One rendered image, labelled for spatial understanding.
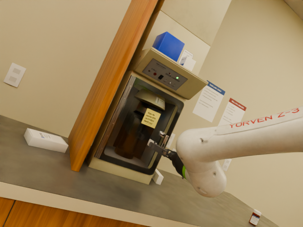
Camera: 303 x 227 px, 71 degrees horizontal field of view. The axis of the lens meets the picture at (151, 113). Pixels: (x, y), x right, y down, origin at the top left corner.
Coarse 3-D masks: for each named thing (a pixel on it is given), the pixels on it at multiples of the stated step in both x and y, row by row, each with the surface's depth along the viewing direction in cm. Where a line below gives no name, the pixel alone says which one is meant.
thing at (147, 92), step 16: (128, 96) 94; (144, 96) 97; (160, 96) 100; (128, 112) 95; (144, 112) 98; (160, 112) 101; (176, 112) 104; (128, 128) 96; (144, 128) 99; (160, 128) 102; (112, 144) 94; (128, 144) 97; (144, 144) 100; (160, 144) 103; (112, 160) 95; (128, 160) 98; (144, 160) 101
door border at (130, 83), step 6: (132, 78) 93; (132, 84) 94; (126, 90) 93; (126, 96) 93; (120, 102) 93; (120, 108) 93; (114, 114) 92; (114, 120) 93; (108, 126) 92; (108, 132) 93; (102, 138) 92; (102, 144) 92; (96, 150) 92; (102, 150) 93; (96, 156) 92
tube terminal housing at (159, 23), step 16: (160, 16) 95; (144, 32) 103; (160, 32) 96; (176, 32) 99; (144, 48) 95; (192, 48) 104; (208, 48) 108; (128, 80) 94; (144, 80) 97; (176, 96) 104; (112, 112) 94; (96, 144) 96; (96, 160) 94; (128, 176) 101; (144, 176) 104
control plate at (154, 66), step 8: (152, 64) 89; (160, 64) 89; (144, 72) 92; (152, 72) 92; (160, 72) 92; (168, 72) 92; (176, 72) 92; (160, 80) 96; (168, 80) 95; (176, 80) 95; (184, 80) 95; (176, 88) 99
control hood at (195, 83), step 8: (152, 48) 84; (144, 56) 87; (152, 56) 86; (160, 56) 86; (136, 64) 92; (144, 64) 89; (168, 64) 89; (176, 64) 89; (184, 72) 92; (192, 72) 93; (152, 80) 96; (192, 80) 95; (200, 80) 95; (168, 88) 100; (184, 88) 99; (192, 88) 99; (200, 88) 99; (184, 96) 103; (192, 96) 103
